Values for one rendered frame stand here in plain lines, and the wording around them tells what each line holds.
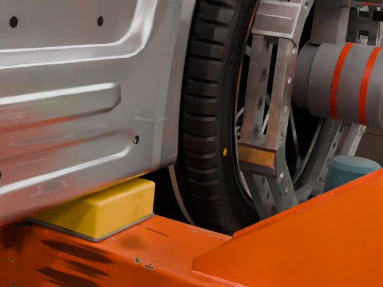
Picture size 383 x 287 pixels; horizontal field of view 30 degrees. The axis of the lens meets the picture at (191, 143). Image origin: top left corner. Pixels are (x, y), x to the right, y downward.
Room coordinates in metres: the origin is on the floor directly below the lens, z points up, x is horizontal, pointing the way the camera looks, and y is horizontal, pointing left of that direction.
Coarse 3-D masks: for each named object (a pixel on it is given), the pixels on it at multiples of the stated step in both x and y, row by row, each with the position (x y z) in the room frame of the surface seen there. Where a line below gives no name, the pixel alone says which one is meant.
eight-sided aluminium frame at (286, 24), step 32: (256, 32) 1.06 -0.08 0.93; (288, 32) 1.04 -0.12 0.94; (352, 32) 1.51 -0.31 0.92; (256, 64) 1.06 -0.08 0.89; (288, 64) 1.05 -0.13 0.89; (256, 96) 1.06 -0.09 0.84; (288, 96) 1.06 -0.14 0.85; (256, 128) 1.08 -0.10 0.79; (352, 128) 1.47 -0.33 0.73; (256, 160) 1.05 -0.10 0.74; (320, 160) 1.43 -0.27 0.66; (256, 192) 1.12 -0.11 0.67; (288, 192) 1.12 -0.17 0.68; (320, 192) 1.34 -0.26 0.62
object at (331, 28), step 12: (324, 0) 1.28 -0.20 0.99; (336, 0) 1.27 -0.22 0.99; (324, 12) 1.28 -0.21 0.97; (336, 12) 1.27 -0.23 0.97; (348, 12) 1.30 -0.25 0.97; (312, 24) 1.28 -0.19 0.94; (324, 24) 1.27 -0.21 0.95; (336, 24) 1.26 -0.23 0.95; (312, 36) 1.28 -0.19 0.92; (324, 36) 1.27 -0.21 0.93; (336, 36) 1.26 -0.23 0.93
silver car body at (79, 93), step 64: (0, 0) 0.68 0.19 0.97; (64, 0) 0.77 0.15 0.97; (128, 0) 0.88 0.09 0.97; (192, 0) 0.97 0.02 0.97; (0, 64) 0.66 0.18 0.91; (64, 64) 0.73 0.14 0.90; (128, 64) 0.84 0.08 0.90; (0, 128) 0.65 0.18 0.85; (64, 128) 0.74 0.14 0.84; (128, 128) 0.85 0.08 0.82; (0, 192) 0.66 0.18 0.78; (64, 192) 0.75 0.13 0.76
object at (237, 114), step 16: (256, 0) 1.13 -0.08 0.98; (288, 0) 1.32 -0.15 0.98; (304, 32) 1.56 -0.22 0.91; (272, 48) 1.27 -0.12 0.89; (240, 64) 1.10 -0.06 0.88; (272, 64) 1.39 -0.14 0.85; (272, 80) 1.40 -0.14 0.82; (240, 112) 1.17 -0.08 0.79; (304, 112) 1.53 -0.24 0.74; (288, 128) 1.41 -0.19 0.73; (304, 128) 1.50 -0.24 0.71; (288, 144) 1.44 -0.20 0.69; (304, 144) 1.48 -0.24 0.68; (288, 160) 1.45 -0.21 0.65; (304, 160) 1.45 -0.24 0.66; (240, 176) 1.15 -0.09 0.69
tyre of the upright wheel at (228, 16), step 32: (224, 0) 1.06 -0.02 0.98; (192, 32) 1.06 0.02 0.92; (224, 32) 1.05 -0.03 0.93; (192, 64) 1.05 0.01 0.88; (224, 64) 1.05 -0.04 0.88; (192, 96) 1.05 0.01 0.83; (224, 96) 1.06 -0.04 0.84; (192, 128) 1.05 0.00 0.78; (224, 128) 1.07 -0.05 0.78; (320, 128) 1.51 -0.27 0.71; (192, 160) 1.06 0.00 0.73; (224, 160) 1.08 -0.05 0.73; (160, 192) 1.14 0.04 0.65; (192, 192) 1.10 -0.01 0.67; (224, 192) 1.10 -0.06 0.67; (224, 224) 1.13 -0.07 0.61
